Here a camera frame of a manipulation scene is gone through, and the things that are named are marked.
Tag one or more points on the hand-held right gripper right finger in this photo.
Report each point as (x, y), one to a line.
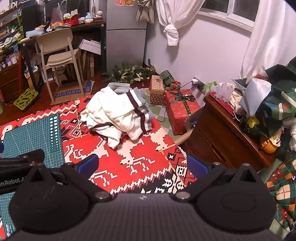
(196, 165)

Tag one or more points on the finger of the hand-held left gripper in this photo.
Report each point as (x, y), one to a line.
(23, 158)

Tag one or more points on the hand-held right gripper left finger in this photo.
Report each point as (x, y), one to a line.
(89, 163)

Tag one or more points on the white knit vest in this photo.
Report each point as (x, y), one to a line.
(111, 115)

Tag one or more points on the green cutting mat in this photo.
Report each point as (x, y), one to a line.
(30, 143)

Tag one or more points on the wooden nightstand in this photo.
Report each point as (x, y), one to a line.
(219, 139)

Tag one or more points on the red patterned blanket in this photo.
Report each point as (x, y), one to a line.
(138, 150)

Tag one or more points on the large red gift box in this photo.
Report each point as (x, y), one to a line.
(180, 109)

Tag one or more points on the lime green lattice stool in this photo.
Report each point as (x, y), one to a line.
(25, 98)

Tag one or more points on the green checkered rug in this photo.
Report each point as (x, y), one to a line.
(157, 111)

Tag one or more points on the flattened cardboard box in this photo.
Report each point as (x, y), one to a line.
(69, 91)

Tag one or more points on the yellow plush toy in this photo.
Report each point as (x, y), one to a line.
(269, 142)

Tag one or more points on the red dotted gift box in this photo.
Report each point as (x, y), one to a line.
(157, 99)

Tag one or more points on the clear glass mug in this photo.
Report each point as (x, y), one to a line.
(227, 93)
(219, 91)

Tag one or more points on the wooden drawer cabinet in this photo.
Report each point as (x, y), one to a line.
(10, 81)

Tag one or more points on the small green plant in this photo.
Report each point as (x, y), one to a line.
(209, 86)

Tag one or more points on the grey garment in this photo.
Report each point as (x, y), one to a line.
(119, 87)

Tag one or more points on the small red gift box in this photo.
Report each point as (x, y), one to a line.
(176, 85)

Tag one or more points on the argyle patterned cloth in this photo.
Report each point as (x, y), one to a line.
(284, 185)

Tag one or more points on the small beige step stool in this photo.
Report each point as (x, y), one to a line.
(59, 74)

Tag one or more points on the green gift box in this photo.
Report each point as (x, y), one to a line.
(167, 77)

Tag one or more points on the pale blue cloth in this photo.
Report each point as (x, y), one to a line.
(254, 92)

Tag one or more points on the folded cardboard boxes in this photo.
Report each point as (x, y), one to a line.
(85, 64)

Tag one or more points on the christmas wreath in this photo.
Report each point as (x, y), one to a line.
(131, 73)

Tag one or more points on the green christmas printed cloth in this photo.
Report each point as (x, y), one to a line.
(277, 102)

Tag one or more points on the white cardboard box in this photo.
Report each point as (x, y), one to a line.
(90, 46)

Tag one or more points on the beige chair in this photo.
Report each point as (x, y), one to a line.
(59, 44)

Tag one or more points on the grey refrigerator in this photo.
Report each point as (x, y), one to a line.
(126, 34)

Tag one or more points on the cluttered shelf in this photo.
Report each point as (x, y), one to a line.
(9, 25)

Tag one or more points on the black desk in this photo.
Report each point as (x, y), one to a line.
(87, 23)

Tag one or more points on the plastic bag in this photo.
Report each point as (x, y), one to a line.
(57, 16)

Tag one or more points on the long white curtain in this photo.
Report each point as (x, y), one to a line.
(270, 34)

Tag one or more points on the knotted white curtain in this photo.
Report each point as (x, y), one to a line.
(171, 14)

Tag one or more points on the window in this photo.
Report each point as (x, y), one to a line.
(231, 9)

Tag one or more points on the beige tote bag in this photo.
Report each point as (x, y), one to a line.
(144, 11)

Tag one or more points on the group of fridge magnets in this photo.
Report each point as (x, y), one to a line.
(124, 2)

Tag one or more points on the wall socket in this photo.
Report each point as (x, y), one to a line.
(196, 84)

